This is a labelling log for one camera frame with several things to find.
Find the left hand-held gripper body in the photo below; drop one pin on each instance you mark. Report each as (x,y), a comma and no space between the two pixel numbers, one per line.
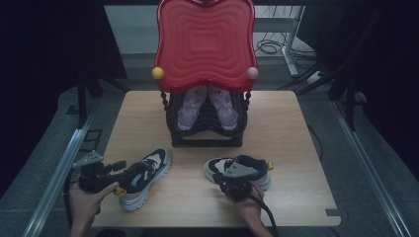
(95,177)

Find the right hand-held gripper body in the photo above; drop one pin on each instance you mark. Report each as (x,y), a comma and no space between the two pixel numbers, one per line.
(238,187)

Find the black and white sneaker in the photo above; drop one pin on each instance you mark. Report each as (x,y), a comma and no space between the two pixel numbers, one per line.
(262,179)
(148,177)

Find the purple sandal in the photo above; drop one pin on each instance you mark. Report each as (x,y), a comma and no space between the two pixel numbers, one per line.
(225,108)
(191,108)

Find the red and black shoe rack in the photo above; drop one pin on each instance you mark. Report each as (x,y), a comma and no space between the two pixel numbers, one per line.
(206,46)

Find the person's right hand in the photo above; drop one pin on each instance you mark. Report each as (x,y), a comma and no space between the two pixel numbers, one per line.
(250,209)

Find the person's left hand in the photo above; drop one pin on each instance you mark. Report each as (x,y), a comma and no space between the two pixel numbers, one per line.
(85,205)

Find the black metal stand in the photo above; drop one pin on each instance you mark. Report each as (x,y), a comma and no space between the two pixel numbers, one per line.
(350,102)
(81,105)

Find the white power strip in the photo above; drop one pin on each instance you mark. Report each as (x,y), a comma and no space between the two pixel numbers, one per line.
(313,77)

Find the aluminium floor rail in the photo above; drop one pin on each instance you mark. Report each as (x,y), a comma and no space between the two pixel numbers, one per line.
(62,158)
(365,164)

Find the white metal desk frame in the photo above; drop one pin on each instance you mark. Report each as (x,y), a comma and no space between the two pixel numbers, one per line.
(291,42)

